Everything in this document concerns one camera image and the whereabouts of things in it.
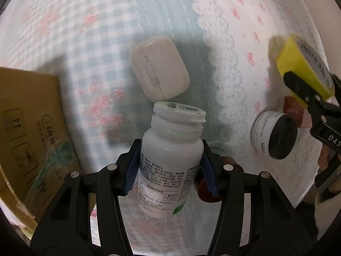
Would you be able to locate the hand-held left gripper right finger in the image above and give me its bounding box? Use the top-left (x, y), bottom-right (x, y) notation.
top-left (200, 140), bottom-right (318, 256)

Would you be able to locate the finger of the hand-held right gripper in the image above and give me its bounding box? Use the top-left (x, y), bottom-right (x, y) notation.
top-left (283, 71), bottom-right (325, 108)
top-left (331, 73), bottom-right (341, 100)

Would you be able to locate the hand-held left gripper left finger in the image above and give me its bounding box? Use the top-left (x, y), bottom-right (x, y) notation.
top-left (30, 139), bottom-right (142, 256)

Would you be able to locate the yellow tape roll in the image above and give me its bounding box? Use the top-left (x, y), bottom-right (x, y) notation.
top-left (268, 33), bottom-right (335, 106)

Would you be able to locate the white pill bottle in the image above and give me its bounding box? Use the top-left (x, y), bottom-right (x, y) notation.
top-left (137, 101), bottom-right (207, 219)

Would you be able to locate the person's right hand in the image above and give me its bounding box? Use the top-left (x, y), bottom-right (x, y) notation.
top-left (318, 144), bottom-right (334, 170)

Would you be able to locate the small red-brown box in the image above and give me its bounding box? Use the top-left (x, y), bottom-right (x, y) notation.
top-left (282, 96), bottom-right (313, 129)

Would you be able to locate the brown glass bottle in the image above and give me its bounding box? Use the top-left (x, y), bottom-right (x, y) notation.
top-left (196, 156), bottom-right (245, 204)

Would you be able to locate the white jar with black lid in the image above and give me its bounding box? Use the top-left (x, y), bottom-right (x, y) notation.
top-left (251, 110), bottom-right (298, 161)

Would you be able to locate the white bow print sheet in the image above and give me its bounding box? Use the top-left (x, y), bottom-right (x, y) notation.
top-left (181, 0), bottom-right (333, 208)

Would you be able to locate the brown cardboard box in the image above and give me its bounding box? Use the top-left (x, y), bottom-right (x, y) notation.
top-left (0, 67), bottom-right (84, 240)

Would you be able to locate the white earbud case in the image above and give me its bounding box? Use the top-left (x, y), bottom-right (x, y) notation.
top-left (130, 36), bottom-right (191, 101)

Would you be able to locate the blue checked floral blanket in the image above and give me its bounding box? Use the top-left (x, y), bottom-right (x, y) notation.
top-left (0, 0), bottom-right (256, 255)

